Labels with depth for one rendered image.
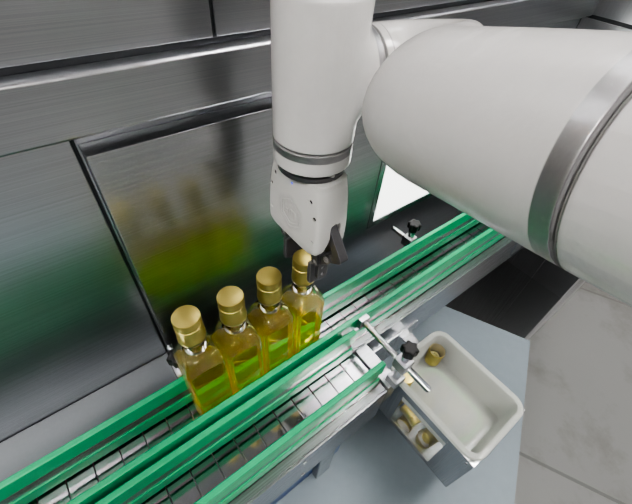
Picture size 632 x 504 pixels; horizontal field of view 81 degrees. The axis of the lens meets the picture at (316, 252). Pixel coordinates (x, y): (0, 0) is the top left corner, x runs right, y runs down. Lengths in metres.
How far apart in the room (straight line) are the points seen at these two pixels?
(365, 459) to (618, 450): 1.51
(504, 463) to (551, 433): 1.06
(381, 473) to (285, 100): 0.85
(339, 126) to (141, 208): 0.27
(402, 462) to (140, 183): 0.84
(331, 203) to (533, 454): 1.80
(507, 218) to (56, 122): 0.39
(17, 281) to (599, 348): 2.52
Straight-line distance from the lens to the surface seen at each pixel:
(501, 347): 1.27
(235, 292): 0.48
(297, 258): 0.51
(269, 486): 0.68
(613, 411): 2.40
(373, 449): 1.02
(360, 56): 0.34
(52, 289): 0.59
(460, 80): 0.19
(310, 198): 0.39
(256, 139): 0.52
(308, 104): 0.34
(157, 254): 0.55
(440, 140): 0.18
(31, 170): 0.48
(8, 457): 0.80
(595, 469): 2.20
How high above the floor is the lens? 1.71
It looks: 46 degrees down
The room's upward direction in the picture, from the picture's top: 6 degrees clockwise
